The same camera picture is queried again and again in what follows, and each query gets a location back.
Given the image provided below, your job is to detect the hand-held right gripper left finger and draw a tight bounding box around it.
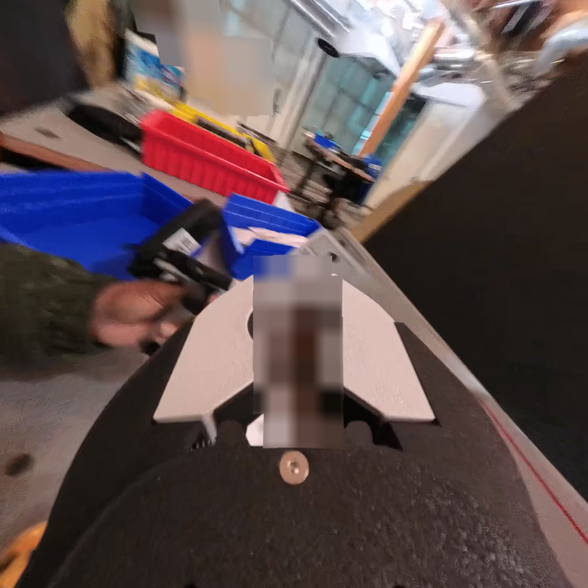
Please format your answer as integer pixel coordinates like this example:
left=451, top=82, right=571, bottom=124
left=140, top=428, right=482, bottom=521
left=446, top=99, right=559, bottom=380
left=153, top=280, right=254, bottom=444

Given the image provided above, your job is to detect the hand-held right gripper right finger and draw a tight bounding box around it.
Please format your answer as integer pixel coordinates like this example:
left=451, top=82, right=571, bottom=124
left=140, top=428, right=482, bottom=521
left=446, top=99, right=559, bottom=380
left=342, top=280, right=435, bottom=422

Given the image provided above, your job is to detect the lego instruction booklet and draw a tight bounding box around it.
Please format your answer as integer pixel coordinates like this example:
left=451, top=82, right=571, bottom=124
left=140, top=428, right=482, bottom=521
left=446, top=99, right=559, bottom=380
left=358, top=239, right=588, bottom=559

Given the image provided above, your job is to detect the large blue plastic bin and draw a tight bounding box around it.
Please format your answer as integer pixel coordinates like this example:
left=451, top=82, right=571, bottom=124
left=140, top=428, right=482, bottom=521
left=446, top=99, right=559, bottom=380
left=0, top=169, right=196, bottom=282

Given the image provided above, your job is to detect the person's left forearm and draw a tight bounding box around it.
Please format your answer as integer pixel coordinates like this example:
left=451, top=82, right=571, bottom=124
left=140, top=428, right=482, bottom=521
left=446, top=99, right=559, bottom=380
left=0, top=243, right=116, bottom=367

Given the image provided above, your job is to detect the person's left hand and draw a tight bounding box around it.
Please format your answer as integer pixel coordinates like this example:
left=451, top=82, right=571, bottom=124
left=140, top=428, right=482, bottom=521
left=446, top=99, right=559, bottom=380
left=90, top=279, right=196, bottom=352

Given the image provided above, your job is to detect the red plastic bin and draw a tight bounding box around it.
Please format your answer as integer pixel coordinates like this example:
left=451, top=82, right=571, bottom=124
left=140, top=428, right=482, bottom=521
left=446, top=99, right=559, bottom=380
left=139, top=109, right=291, bottom=206

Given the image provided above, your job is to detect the small blue plastic bin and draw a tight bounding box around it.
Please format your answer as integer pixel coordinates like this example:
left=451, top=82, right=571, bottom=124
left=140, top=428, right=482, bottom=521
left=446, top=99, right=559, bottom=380
left=222, top=193, right=323, bottom=282

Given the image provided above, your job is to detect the yellow plastic bin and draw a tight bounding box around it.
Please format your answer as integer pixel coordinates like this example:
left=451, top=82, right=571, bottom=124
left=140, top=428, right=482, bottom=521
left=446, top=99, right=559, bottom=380
left=171, top=101, right=277, bottom=162

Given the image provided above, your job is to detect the black ribbed object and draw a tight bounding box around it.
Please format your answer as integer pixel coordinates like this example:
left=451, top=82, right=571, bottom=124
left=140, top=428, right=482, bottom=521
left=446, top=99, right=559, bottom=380
left=68, top=100, right=144, bottom=144

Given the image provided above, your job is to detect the blue printed plastic bag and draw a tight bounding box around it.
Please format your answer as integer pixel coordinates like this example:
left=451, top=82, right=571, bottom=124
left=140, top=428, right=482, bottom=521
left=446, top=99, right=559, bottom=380
left=123, top=30, right=187, bottom=104

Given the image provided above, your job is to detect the cluttered background table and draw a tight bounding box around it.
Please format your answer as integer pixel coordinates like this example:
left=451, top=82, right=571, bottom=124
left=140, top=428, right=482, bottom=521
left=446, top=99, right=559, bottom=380
left=301, top=132, right=385, bottom=222

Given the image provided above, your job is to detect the dark partition panel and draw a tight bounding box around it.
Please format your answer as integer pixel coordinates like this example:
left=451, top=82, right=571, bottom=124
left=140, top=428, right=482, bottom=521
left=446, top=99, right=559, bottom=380
left=363, top=69, right=588, bottom=506

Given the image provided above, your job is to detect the wooden post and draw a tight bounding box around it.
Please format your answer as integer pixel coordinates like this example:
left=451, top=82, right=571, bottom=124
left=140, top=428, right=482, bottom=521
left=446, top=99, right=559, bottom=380
left=362, top=18, right=447, bottom=158

